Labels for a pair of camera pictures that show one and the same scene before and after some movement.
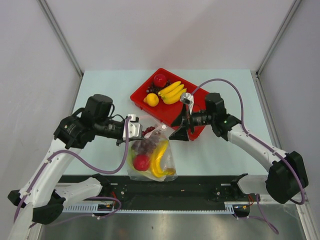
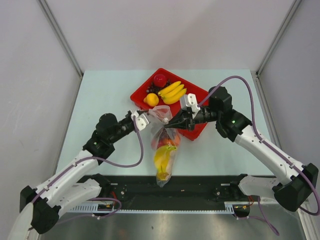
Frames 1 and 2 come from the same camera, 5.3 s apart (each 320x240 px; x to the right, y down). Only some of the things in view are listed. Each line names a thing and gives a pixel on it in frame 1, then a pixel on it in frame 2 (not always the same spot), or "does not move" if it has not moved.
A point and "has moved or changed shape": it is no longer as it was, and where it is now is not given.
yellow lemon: (151, 99) does not move
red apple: (141, 162) to (162, 142)
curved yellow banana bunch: (168, 172) has moved or changed shape
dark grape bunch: (152, 88) does not move
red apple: (160, 80) does not move
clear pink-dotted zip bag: (151, 158) has moved or changed shape
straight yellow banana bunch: (172, 94) does not move
